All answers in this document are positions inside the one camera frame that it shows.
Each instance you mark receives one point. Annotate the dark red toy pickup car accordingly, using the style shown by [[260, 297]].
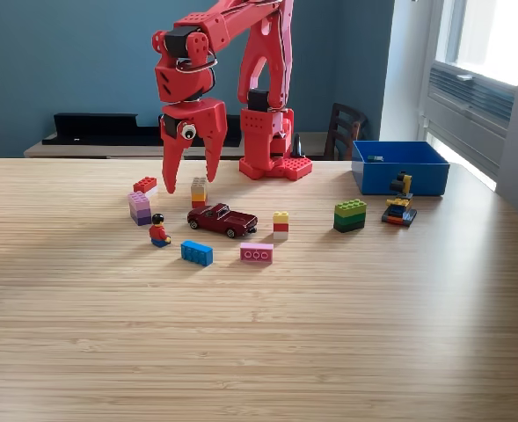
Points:
[[221, 220]]

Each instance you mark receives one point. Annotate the blue brick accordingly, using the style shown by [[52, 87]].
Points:
[[197, 254]]

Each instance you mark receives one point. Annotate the small yellow toy digger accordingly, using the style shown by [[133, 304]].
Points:
[[399, 206]]

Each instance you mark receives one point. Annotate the pale wooden sideboard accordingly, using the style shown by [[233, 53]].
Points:
[[87, 150]]

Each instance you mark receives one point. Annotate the white window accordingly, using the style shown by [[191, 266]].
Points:
[[491, 35]]

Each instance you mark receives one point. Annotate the small white window latch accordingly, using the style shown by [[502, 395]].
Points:
[[465, 77]]

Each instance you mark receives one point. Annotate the green brick stack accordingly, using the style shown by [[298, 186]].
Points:
[[350, 215]]

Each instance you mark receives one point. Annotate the grey vent grille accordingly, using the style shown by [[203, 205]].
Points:
[[483, 99]]

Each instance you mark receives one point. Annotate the tan orange red brick stack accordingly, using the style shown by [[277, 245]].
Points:
[[199, 195]]

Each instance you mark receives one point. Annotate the dark wooden chair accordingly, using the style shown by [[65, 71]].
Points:
[[344, 127]]

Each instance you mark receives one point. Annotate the toy figure red shirt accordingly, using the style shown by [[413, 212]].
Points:
[[157, 232]]

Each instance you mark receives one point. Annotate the pink purple brick stack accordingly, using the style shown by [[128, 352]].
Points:
[[140, 208]]

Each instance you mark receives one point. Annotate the dark grey brick stack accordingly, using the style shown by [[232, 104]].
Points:
[[375, 158]]

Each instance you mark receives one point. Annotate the yellow red white brick stack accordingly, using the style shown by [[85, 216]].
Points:
[[280, 226]]

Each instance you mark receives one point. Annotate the black table clamp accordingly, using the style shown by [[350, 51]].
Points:
[[298, 147]]

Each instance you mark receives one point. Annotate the blue plastic bin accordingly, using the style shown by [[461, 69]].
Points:
[[417, 180]]

